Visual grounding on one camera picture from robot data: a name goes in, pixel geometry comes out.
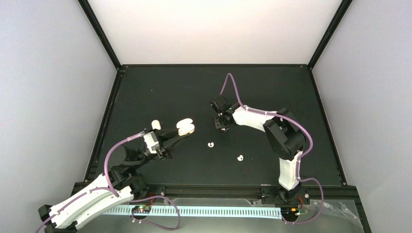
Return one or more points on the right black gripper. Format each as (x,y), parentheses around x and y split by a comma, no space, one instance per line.
(218,125)

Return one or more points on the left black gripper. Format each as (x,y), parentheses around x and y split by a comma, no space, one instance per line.
(164,151)

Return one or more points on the white square charging case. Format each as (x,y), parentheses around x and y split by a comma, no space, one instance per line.
(185,126)

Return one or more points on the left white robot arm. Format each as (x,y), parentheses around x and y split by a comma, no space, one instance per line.
(119,182)

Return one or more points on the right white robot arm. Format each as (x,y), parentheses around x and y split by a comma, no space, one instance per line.
(286,139)

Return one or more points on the white oval closed case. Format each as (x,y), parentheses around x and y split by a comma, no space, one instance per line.
(156,125)

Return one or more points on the left circuit board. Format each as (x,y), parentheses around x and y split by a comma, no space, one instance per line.
(141,209)

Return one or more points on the circuit board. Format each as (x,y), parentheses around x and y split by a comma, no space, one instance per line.
(141,209)
(293,211)

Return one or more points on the right circuit board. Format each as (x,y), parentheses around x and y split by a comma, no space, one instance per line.
(293,211)

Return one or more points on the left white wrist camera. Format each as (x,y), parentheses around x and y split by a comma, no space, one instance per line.
(151,142)

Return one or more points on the black front rail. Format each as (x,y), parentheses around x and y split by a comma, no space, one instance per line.
(266,193)

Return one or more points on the white slotted cable duct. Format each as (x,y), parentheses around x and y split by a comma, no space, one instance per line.
(202,211)

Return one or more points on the black left frame post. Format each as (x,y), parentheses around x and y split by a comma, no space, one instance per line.
(93,20)

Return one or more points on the black frame post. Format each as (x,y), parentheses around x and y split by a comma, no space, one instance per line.
(93,20)
(333,25)

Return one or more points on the black right frame post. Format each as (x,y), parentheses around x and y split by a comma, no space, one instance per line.
(333,25)

